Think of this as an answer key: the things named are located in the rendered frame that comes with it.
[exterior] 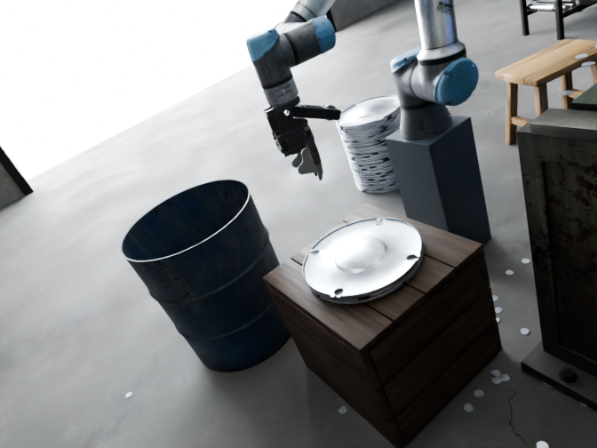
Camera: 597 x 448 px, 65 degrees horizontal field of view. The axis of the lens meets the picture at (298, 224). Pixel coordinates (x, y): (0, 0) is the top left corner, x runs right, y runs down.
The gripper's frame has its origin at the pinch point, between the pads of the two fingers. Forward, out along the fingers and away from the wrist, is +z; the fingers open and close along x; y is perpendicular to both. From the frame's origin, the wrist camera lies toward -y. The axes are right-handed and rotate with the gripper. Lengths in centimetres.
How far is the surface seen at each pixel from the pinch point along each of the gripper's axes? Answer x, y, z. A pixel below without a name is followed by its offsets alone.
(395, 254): 21.7, -6.0, 16.8
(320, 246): 5.0, 7.4, 16.9
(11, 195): -340, 206, 50
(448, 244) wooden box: 23.5, -18.0, 19.5
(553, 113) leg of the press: 40, -34, -10
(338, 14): -460, -172, 37
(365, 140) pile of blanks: -70, -36, 28
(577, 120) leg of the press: 45, -34, -10
